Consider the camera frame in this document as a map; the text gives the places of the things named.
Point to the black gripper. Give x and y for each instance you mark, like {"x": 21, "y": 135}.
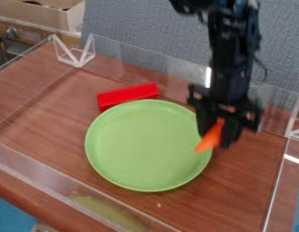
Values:
{"x": 242, "y": 113}

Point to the red rectangular block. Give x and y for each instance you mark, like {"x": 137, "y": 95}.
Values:
{"x": 133, "y": 93}

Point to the green round plate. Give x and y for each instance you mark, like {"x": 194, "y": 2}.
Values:
{"x": 139, "y": 146}

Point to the orange toy carrot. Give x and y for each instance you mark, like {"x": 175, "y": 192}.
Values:
{"x": 211, "y": 137}

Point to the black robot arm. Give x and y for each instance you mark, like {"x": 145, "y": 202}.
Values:
{"x": 232, "y": 22}

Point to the wooden shelf unit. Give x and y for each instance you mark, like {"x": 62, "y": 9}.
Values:
{"x": 21, "y": 37}

